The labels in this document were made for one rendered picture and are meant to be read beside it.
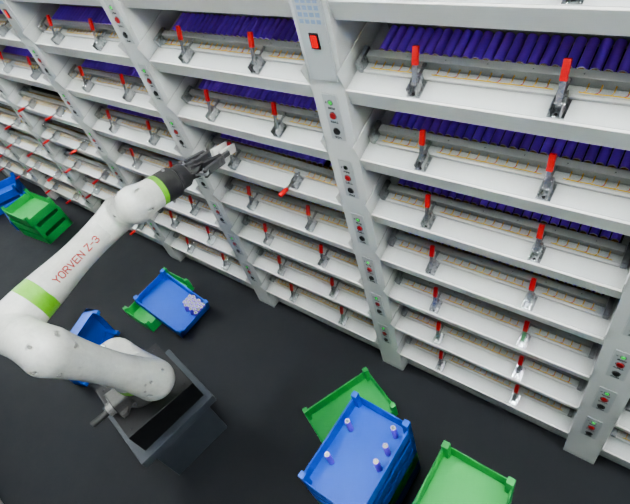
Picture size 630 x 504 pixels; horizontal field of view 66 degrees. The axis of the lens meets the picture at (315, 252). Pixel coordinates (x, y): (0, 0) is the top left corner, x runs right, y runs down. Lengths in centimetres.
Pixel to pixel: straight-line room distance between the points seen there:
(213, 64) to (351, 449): 117
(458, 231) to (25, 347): 105
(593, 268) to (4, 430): 246
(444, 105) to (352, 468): 106
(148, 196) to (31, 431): 153
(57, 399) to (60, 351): 137
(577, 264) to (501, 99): 42
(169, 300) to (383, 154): 162
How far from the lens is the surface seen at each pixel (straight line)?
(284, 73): 122
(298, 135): 133
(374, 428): 159
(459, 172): 110
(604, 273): 118
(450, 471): 154
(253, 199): 174
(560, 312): 133
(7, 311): 142
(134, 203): 138
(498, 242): 121
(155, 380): 155
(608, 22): 84
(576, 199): 105
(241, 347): 227
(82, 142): 263
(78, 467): 239
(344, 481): 156
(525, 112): 95
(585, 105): 95
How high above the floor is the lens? 179
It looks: 46 degrees down
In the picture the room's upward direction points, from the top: 19 degrees counter-clockwise
